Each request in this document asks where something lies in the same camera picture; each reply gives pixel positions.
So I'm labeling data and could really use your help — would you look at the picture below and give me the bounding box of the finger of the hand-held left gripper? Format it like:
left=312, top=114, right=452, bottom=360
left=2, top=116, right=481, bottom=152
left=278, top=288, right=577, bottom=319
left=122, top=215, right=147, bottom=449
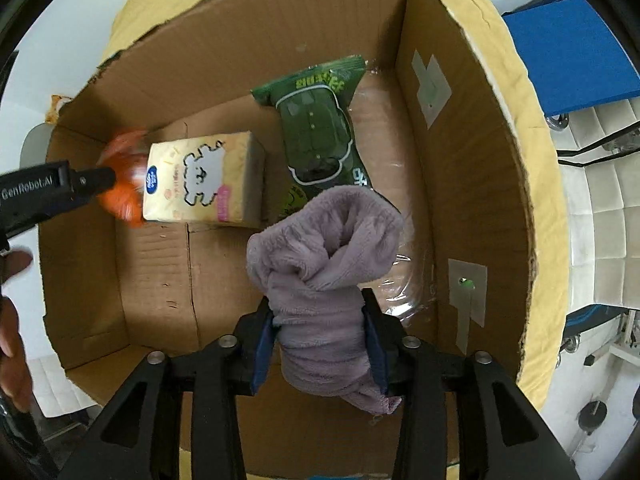
left=67, top=167, right=118, bottom=208

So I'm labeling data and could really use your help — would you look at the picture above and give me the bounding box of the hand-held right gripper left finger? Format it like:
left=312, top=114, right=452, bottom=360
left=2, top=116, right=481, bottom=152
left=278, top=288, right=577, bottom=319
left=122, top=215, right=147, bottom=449
left=59, top=297, right=277, bottom=480

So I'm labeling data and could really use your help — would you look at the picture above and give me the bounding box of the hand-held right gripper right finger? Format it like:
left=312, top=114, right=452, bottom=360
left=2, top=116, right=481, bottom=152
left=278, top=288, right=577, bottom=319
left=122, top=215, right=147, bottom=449
left=359, top=287, right=581, bottom=480

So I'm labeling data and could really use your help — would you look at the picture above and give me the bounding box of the orange soft object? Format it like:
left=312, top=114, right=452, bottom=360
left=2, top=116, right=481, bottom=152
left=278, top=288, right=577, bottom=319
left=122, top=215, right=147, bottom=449
left=97, top=129, right=150, bottom=228

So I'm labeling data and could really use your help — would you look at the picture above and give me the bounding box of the purple fleece towel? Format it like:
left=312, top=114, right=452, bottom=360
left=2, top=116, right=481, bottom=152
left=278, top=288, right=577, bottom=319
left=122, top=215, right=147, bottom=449
left=246, top=185, right=406, bottom=416

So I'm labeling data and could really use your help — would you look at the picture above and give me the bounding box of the cardboard box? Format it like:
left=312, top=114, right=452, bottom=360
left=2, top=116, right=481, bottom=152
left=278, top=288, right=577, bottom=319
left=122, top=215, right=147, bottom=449
left=44, top=0, right=540, bottom=478

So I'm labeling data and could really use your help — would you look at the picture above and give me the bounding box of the person's left hand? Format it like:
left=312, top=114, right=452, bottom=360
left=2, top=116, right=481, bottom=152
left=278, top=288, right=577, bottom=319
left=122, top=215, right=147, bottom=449
left=0, top=250, right=36, bottom=411

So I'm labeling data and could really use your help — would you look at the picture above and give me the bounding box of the orange patterned cloth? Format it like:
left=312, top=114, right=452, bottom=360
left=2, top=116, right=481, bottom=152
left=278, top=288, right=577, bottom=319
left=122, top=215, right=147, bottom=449
left=45, top=94, right=71, bottom=125

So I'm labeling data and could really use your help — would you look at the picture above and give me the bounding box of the yellow tissue pack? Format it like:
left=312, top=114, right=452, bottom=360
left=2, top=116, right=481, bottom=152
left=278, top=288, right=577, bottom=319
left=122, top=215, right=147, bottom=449
left=142, top=131, right=267, bottom=229

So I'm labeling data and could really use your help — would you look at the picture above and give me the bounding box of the clear plastic pink package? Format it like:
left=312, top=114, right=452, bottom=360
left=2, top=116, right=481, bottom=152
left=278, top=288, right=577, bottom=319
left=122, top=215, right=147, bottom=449
left=350, top=60, right=441, bottom=328

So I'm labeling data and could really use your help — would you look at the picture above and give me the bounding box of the green wet wipes pack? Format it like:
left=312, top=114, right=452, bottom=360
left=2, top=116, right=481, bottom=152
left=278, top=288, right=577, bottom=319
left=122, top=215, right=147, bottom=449
left=250, top=55, right=376, bottom=211

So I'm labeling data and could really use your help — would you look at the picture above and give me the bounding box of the white tufted panel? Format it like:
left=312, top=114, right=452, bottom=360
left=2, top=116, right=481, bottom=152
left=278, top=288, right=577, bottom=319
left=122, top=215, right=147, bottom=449
left=552, top=95, right=640, bottom=311

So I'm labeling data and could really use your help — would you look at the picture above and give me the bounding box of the blue cot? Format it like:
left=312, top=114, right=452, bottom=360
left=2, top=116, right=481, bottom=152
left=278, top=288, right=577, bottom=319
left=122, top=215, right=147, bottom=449
left=501, top=0, right=640, bottom=118

